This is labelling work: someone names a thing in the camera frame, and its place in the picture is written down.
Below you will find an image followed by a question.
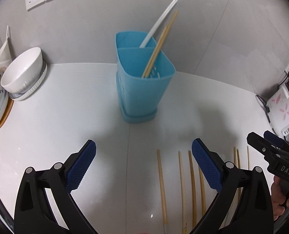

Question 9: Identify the blue plastic utensil holder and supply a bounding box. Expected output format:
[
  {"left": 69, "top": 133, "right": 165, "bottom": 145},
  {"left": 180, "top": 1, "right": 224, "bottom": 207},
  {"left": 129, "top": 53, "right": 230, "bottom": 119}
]
[{"left": 115, "top": 31, "right": 176, "bottom": 123}]

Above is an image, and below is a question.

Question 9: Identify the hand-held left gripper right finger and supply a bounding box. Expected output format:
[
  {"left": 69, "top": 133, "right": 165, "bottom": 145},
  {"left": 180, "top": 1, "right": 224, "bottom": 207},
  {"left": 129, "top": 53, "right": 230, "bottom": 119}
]
[{"left": 191, "top": 138, "right": 274, "bottom": 234}]

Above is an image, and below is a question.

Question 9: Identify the white ribbed plate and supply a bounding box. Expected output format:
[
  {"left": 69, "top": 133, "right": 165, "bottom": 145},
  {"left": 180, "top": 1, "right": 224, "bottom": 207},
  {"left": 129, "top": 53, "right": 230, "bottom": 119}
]
[{"left": 9, "top": 60, "right": 48, "bottom": 101}]

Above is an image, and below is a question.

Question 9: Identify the tan wooden chopstick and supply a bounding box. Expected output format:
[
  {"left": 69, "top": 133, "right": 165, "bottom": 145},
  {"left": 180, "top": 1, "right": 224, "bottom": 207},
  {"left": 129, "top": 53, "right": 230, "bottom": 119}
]
[
  {"left": 144, "top": 10, "right": 179, "bottom": 78},
  {"left": 141, "top": 25, "right": 169, "bottom": 78}
]

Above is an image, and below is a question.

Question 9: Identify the white flowered rice cooker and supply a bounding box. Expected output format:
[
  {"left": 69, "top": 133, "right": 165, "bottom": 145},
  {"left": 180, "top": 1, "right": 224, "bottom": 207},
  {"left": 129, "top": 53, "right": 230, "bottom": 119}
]
[{"left": 266, "top": 82, "right": 289, "bottom": 136}]

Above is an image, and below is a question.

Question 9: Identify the black power cable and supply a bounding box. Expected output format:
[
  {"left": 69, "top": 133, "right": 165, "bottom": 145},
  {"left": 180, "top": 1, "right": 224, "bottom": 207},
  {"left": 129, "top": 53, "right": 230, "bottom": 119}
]
[{"left": 255, "top": 95, "right": 272, "bottom": 117}]

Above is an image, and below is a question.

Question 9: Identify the row of bamboo chopsticks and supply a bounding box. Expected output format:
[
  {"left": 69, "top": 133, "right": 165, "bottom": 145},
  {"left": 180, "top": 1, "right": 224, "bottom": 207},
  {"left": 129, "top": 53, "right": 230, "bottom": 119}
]
[{"left": 157, "top": 146, "right": 250, "bottom": 234}]

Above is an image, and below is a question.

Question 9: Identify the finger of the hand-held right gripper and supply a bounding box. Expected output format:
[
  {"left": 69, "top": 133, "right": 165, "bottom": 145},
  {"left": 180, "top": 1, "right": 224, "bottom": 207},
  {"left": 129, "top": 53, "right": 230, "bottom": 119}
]
[
  {"left": 263, "top": 130, "right": 289, "bottom": 153},
  {"left": 247, "top": 132, "right": 274, "bottom": 162}
]

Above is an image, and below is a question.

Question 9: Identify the white plastic chopstick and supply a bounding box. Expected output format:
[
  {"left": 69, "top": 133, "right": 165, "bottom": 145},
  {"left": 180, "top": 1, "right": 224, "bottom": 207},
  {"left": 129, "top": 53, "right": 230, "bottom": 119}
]
[{"left": 140, "top": 0, "right": 178, "bottom": 48}]

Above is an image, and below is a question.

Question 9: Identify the white ceramic bowl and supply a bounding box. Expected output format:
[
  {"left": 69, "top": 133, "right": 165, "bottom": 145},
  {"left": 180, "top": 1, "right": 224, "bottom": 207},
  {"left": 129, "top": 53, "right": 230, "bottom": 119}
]
[{"left": 0, "top": 47, "right": 43, "bottom": 95}]

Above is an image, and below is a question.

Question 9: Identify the person's right hand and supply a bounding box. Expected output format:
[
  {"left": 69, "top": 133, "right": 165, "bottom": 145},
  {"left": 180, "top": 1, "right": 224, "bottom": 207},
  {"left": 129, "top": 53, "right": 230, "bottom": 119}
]
[{"left": 271, "top": 175, "right": 288, "bottom": 221}]

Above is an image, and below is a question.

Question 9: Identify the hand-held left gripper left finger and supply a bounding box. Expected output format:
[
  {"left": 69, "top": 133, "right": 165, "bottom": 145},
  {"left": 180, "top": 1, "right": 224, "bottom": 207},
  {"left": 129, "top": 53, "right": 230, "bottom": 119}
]
[{"left": 14, "top": 139, "right": 97, "bottom": 234}]

